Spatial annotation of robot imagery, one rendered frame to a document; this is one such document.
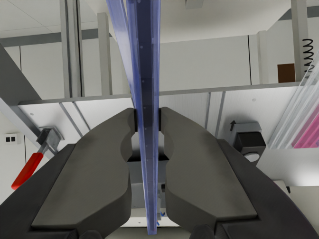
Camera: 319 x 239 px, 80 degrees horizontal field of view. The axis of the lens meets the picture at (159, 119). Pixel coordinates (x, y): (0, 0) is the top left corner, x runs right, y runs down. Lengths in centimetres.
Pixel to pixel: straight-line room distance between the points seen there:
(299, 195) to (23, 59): 259
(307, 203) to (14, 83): 81
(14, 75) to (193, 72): 178
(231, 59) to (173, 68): 57
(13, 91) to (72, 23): 32
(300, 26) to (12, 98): 78
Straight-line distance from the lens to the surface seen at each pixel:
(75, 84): 58
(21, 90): 38
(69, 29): 63
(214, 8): 81
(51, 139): 37
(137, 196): 43
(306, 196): 78
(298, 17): 81
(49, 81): 241
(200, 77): 201
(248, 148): 32
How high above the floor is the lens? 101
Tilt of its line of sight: level
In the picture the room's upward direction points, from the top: 177 degrees clockwise
